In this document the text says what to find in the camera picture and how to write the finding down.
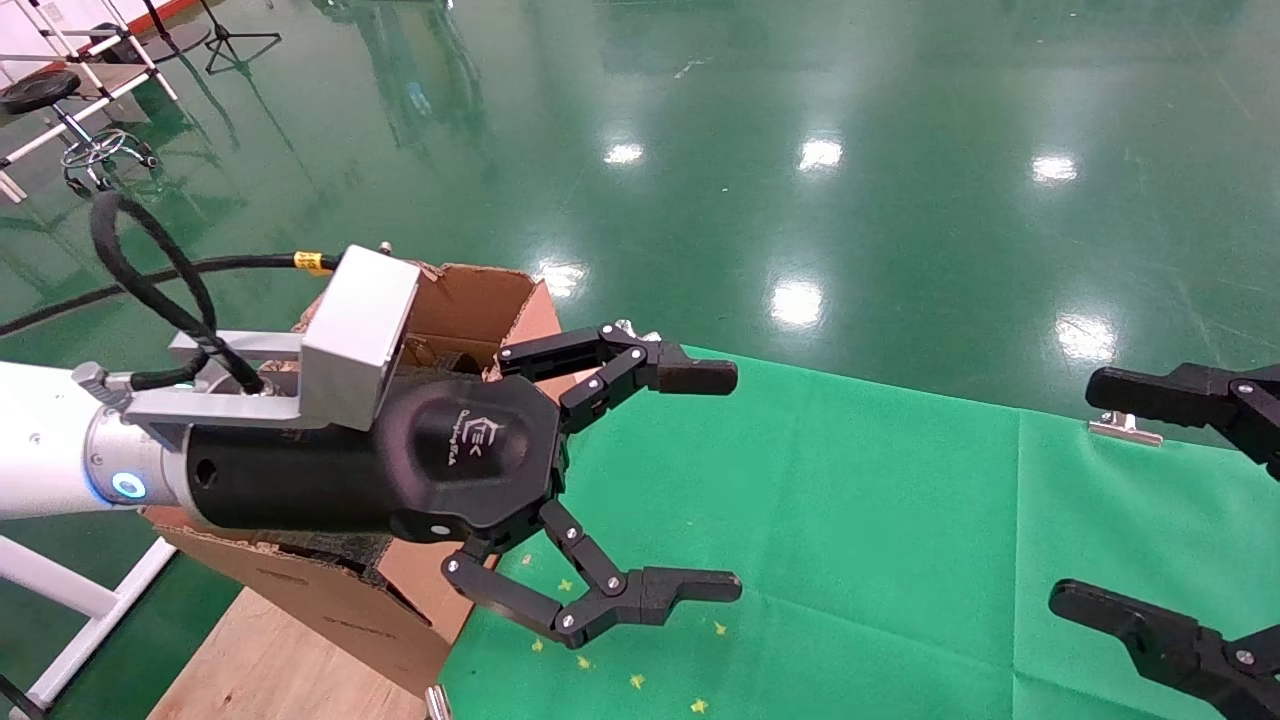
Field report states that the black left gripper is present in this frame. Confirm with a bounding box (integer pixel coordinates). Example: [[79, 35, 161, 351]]
[[185, 322, 744, 651]]

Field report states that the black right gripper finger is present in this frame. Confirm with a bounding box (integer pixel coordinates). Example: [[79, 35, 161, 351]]
[[1084, 363, 1280, 483], [1047, 580, 1280, 720]]

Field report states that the large open cardboard carton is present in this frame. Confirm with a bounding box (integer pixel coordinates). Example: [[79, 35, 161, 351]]
[[140, 262, 601, 698]]

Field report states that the green table cloth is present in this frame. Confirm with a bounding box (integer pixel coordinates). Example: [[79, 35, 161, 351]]
[[437, 340, 1280, 720]]

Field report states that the black foam block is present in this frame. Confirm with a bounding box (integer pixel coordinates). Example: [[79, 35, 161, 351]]
[[403, 338, 499, 377]]

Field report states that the black tripod microphone stand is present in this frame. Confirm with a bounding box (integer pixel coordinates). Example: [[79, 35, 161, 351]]
[[198, 0, 283, 77]]

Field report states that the black curved pole stand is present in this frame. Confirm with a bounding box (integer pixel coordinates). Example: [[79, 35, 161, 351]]
[[90, 0, 213, 63]]

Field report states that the black round stool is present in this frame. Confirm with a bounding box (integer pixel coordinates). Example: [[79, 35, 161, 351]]
[[0, 68, 159, 196]]

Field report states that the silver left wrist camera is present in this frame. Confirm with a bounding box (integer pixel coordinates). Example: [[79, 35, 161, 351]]
[[72, 245, 421, 433]]

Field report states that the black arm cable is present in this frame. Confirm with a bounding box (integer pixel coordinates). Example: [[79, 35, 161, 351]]
[[0, 190, 346, 396]]

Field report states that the white tube floor frame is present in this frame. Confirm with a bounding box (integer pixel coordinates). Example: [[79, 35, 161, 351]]
[[0, 533, 181, 717]]

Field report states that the white frame work table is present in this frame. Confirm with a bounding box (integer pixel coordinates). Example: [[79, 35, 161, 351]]
[[0, 0, 181, 204]]

